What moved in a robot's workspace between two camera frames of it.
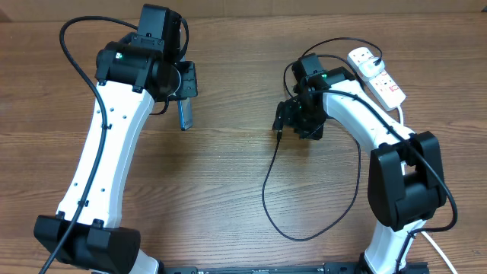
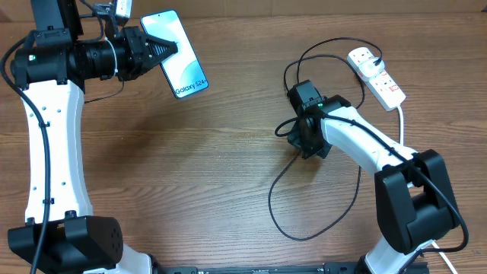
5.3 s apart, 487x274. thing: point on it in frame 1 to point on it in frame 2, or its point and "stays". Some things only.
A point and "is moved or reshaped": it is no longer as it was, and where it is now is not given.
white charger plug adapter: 368,68 stays
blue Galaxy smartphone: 185,109 to 183,70
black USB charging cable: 279,138 is moved or reshaped
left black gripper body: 188,83 to 132,59
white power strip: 389,95 stays
